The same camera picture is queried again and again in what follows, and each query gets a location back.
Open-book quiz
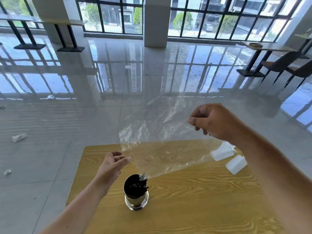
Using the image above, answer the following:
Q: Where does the person's right hand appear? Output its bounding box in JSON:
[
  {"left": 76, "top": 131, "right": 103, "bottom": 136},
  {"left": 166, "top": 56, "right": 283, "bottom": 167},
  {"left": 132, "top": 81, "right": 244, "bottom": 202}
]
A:
[{"left": 187, "top": 103, "right": 240, "bottom": 145}]

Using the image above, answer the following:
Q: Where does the person's left hand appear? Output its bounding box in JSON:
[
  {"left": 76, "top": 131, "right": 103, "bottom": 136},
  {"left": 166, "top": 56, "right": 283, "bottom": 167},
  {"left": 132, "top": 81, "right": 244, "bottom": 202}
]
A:
[{"left": 94, "top": 151, "right": 131, "bottom": 193}]

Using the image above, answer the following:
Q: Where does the bunch of black straws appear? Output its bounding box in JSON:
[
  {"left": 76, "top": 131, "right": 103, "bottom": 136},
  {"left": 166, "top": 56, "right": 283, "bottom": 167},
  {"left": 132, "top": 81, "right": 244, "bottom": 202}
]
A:
[{"left": 125, "top": 176, "right": 149, "bottom": 198}]

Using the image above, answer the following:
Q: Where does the steel cylindrical holder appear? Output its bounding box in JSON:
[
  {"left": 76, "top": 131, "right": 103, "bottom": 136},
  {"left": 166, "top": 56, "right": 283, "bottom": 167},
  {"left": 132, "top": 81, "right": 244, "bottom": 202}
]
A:
[{"left": 123, "top": 174, "right": 149, "bottom": 211}]

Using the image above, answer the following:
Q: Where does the clear plastic bag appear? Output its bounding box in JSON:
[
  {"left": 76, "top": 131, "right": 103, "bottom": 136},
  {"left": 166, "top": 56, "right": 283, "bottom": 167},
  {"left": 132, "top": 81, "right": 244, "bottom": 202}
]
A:
[{"left": 118, "top": 91, "right": 224, "bottom": 181}]

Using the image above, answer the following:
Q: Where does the person's left forearm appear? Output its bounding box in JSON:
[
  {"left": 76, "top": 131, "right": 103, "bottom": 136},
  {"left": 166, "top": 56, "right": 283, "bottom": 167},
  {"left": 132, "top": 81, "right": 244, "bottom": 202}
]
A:
[{"left": 39, "top": 179, "right": 109, "bottom": 234}]

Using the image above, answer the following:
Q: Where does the person's right forearm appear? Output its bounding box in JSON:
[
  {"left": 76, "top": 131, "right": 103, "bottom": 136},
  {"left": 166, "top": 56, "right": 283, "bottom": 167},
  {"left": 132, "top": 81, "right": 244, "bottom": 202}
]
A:
[{"left": 231, "top": 124, "right": 312, "bottom": 234}]

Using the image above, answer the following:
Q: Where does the wide white plastic stand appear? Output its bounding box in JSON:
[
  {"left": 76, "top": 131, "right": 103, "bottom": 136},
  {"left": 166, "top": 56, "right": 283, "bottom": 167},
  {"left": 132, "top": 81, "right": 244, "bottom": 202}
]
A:
[{"left": 210, "top": 141, "right": 236, "bottom": 162}]

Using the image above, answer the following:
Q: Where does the narrow white plastic stand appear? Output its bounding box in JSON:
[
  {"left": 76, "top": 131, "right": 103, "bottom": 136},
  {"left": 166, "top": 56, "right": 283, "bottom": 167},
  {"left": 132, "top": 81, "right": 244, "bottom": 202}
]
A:
[{"left": 225, "top": 155, "right": 248, "bottom": 175}]

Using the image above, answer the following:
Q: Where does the dark dining chair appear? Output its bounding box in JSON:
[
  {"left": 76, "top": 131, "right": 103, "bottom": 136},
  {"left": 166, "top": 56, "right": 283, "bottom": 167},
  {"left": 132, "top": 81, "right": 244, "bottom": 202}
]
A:
[
  {"left": 284, "top": 59, "right": 312, "bottom": 92},
  {"left": 259, "top": 51, "right": 303, "bottom": 85}
]

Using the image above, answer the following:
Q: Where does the large crumpled white litter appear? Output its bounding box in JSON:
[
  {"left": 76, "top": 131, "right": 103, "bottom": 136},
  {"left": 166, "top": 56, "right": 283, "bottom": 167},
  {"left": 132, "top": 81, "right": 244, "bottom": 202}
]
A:
[{"left": 11, "top": 133, "right": 28, "bottom": 143}]

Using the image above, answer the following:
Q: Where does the black framed window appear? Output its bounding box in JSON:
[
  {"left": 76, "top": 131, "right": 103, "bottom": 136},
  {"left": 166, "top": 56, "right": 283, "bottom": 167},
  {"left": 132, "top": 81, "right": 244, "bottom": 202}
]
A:
[
  {"left": 167, "top": 0, "right": 305, "bottom": 43},
  {"left": 75, "top": 0, "right": 144, "bottom": 36},
  {"left": 0, "top": 0, "right": 45, "bottom": 30}
]

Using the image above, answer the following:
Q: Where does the long table with black legs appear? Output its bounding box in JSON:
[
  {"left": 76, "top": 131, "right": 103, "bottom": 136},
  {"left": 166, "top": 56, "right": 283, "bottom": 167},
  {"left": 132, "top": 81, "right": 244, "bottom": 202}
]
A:
[
  {"left": 0, "top": 14, "right": 47, "bottom": 50},
  {"left": 34, "top": 19, "right": 88, "bottom": 52}
]

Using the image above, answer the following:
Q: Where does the wooden table with black pedestal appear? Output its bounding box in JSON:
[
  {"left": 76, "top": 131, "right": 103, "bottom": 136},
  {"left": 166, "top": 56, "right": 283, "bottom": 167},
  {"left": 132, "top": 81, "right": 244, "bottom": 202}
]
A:
[
  {"left": 293, "top": 33, "right": 312, "bottom": 59},
  {"left": 236, "top": 41, "right": 299, "bottom": 78}
]

